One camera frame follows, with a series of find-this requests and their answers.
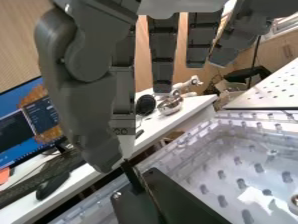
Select black headphones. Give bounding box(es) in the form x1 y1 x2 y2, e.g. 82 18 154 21
135 94 159 117

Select shiny metal bowl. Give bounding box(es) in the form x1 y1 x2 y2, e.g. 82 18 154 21
156 94 187 117

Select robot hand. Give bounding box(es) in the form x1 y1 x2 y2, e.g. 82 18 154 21
34 0 298 174

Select white desk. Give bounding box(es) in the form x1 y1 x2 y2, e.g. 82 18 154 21
0 88 220 224

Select computer monitor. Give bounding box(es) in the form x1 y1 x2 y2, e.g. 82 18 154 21
0 76 70 170

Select clear box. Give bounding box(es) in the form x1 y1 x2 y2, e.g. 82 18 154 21
47 109 298 224

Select black keyboard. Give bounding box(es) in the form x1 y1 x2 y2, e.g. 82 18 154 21
0 153 87 210

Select small white jointed device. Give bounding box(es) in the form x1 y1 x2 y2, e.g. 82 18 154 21
170 74 207 100

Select black plate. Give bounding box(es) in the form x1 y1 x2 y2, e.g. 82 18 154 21
110 159 233 224

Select black computer mouse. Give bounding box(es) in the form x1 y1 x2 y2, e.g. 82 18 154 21
35 171 72 201

